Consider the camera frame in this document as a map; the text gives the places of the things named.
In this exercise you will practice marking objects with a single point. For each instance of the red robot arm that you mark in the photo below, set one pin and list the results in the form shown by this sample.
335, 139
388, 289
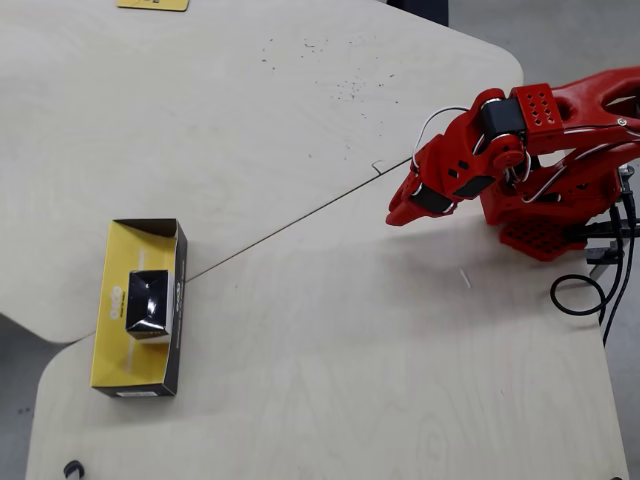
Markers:
580, 100

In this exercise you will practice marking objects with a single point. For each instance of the yellow card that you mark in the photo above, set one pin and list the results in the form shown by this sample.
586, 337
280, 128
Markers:
150, 4

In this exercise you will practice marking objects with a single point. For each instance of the yellow black open box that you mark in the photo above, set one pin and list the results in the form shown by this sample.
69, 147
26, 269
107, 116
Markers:
112, 360

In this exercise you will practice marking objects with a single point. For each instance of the red perforated base plate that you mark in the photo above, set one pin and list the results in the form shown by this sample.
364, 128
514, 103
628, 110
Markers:
540, 240

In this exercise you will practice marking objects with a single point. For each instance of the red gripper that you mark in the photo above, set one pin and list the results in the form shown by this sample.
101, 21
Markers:
429, 200

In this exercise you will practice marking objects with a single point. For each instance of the dark furniture piece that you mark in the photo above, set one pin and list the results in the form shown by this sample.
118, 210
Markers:
420, 10

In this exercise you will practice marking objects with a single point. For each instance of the small black white box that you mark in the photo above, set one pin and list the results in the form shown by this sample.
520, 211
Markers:
147, 300

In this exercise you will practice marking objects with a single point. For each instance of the black table edge clip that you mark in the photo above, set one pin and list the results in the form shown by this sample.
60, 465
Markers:
73, 469

